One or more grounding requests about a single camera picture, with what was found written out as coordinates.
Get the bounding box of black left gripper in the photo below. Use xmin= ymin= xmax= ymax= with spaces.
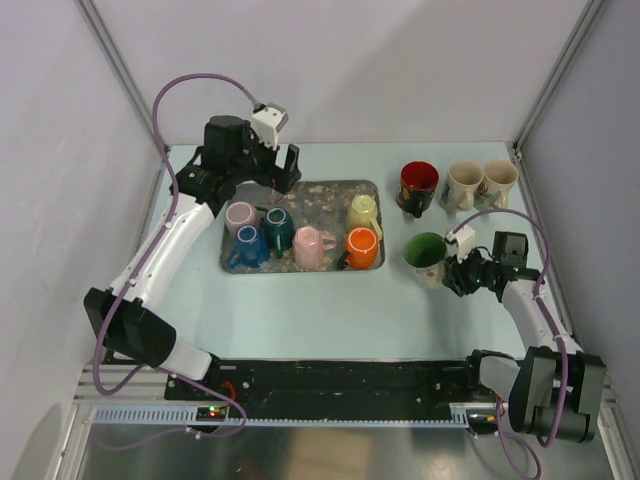
xmin=229 ymin=121 xmax=300 ymax=195

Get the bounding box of cream mug with script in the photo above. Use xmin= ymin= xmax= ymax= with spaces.
xmin=403 ymin=232 xmax=447 ymax=289

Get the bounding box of tall cream seahorse mug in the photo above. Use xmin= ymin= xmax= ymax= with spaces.
xmin=440 ymin=159 xmax=484 ymax=212

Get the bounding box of cream coral pattern mug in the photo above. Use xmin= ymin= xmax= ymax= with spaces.
xmin=480 ymin=159 xmax=519 ymax=208

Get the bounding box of black mug orange trim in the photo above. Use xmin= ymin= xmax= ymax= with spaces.
xmin=396 ymin=161 xmax=440 ymax=218

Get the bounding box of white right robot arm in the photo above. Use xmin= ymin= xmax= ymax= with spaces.
xmin=442 ymin=226 xmax=605 ymax=443

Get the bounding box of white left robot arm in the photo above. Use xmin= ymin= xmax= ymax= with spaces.
xmin=84 ymin=104 xmax=301 ymax=399

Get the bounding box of dark green faceted mug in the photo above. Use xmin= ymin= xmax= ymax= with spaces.
xmin=264 ymin=207 xmax=295 ymax=259

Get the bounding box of lilac mug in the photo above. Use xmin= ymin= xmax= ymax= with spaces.
xmin=224 ymin=201 xmax=261 ymax=237

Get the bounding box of pink faceted mug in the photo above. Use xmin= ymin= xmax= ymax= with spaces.
xmin=293 ymin=225 xmax=337 ymax=270

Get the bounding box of yellow faceted mug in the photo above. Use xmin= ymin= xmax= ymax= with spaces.
xmin=346 ymin=195 xmax=383 ymax=240

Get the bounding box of blue faceted mug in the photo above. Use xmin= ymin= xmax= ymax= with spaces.
xmin=227 ymin=225 xmax=270 ymax=269

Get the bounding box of floral patterned serving tray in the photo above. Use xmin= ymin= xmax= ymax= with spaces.
xmin=220 ymin=180 xmax=380 ymax=275

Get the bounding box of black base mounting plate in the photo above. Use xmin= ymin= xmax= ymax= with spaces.
xmin=164 ymin=358 xmax=494 ymax=423

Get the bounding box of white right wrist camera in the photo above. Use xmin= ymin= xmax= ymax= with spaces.
xmin=445 ymin=225 xmax=477 ymax=263

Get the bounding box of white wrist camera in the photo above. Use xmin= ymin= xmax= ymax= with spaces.
xmin=445 ymin=225 xmax=477 ymax=263
xmin=250 ymin=103 xmax=289 ymax=151

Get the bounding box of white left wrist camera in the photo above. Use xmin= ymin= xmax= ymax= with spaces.
xmin=250 ymin=103 xmax=289 ymax=151

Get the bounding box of orange mug black handle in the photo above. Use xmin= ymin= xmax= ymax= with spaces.
xmin=336 ymin=227 xmax=379 ymax=270

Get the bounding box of aluminium rail right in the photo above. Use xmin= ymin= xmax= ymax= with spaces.
xmin=601 ymin=373 xmax=617 ymax=405

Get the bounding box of left aluminium frame post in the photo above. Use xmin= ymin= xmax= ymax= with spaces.
xmin=74 ymin=0 xmax=166 ymax=153

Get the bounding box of aluminium frame post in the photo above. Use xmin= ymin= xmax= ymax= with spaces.
xmin=74 ymin=0 xmax=166 ymax=153
xmin=512 ymin=0 xmax=609 ymax=161

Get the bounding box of grey slotted cable duct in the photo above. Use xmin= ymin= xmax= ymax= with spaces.
xmin=89 ymin=403 xmax=474 ymax=427

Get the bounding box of right aluminium frame post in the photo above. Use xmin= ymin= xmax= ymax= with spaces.
xmin=512 ymin=0 xmax=609 ymax=161

